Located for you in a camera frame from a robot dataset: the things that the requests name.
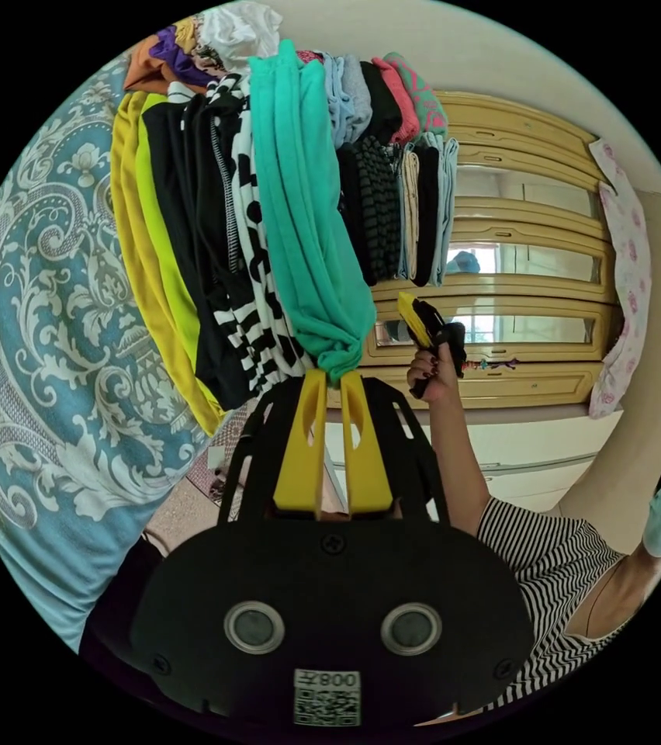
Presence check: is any person's right hand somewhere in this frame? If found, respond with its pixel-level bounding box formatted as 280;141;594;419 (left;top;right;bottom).
407;348;461;407

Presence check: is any person's body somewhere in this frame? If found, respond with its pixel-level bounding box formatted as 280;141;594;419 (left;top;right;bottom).
472;414;661;714

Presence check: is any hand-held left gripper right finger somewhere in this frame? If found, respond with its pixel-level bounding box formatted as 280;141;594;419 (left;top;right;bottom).
341;372;393;515

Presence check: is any bed with blue patterned quilt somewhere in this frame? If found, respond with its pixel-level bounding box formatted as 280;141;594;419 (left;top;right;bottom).
0;50;240;654

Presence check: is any green long sleeve shirt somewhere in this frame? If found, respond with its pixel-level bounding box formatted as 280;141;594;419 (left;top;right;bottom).
247;39;377;386

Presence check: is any pile of clothes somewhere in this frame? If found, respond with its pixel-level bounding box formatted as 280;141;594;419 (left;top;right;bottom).
110;0;461;438

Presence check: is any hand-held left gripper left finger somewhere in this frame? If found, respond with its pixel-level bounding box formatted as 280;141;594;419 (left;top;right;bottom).
273;369;329;514

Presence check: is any person's right forearm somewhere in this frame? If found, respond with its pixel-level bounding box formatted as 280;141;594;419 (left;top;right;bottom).
427;397;496;532

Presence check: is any yellow wooden cupboard with mirrors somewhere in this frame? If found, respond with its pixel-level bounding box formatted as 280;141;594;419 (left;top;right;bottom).
364;90;624;410

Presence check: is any white pink floral curtain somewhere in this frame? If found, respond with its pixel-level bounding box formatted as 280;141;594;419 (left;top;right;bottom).
588;138;656;421

